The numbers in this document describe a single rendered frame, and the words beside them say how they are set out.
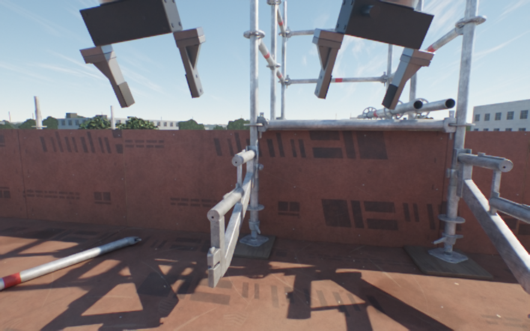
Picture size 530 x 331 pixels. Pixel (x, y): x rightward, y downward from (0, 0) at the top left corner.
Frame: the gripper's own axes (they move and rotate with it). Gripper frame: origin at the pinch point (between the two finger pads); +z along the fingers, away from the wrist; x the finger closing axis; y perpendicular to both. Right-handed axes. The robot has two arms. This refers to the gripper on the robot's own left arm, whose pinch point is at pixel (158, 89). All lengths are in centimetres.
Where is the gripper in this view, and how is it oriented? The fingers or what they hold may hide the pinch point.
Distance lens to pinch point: 51.5
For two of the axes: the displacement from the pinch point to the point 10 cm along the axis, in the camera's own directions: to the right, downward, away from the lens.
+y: 0.9, -5.1, 8.5
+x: -9.8, 0.9, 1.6
